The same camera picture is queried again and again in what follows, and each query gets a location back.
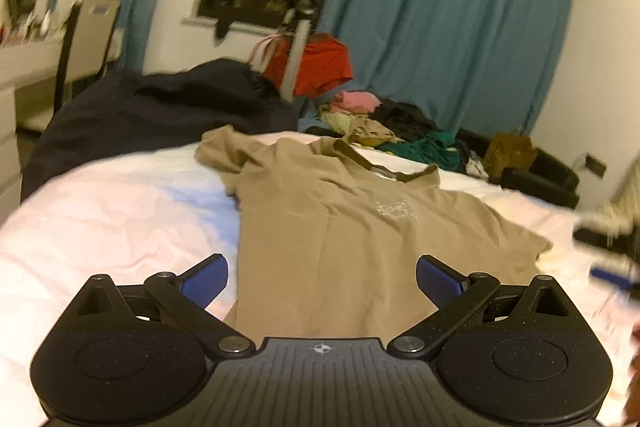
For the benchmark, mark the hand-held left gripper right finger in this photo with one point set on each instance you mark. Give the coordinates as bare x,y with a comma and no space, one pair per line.
440,279

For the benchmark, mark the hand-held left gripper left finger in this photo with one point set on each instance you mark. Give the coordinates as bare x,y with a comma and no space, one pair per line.
205,279

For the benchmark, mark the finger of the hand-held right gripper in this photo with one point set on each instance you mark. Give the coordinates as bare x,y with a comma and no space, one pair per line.
617,272

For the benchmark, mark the khaki t-shirt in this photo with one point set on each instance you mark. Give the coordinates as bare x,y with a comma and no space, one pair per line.
340,247

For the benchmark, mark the black sofa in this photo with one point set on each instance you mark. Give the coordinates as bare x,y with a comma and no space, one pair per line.
545,182

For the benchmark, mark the white patterned cloth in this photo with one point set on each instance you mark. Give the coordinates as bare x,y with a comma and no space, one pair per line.
474,167

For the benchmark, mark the bed with pastel sheet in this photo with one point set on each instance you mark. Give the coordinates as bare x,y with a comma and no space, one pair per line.
100,217

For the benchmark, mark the brown paper bag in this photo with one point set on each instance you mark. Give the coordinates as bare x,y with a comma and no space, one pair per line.
510,154

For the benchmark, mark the green garment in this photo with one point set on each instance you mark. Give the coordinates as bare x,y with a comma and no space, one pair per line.
430,152

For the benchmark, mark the black garment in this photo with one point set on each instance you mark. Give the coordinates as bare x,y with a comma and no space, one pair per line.
402,117

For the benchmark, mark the yellow-beige garment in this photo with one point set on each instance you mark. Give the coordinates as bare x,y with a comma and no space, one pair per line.
360,127

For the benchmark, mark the dark navy duvet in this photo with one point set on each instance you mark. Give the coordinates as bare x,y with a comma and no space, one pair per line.
150,112

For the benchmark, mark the blue cloth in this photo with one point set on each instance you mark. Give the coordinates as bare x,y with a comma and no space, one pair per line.
306,125

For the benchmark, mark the pink garment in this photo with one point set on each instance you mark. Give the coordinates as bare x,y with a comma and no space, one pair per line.
357,102

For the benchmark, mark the red shirt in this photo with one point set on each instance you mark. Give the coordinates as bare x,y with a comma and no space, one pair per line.
320,67

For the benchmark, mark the silver tripod stand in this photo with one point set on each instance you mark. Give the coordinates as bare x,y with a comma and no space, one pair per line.
295,52

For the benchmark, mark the white dresser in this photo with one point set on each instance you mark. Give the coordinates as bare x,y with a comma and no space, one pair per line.
12,107

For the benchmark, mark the wide blue curtain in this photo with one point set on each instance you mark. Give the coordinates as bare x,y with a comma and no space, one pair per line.
450,17

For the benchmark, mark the beige chair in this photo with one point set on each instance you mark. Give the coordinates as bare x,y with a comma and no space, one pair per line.
87,42

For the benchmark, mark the wall socket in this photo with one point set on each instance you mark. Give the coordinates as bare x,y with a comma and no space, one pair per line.
596,164

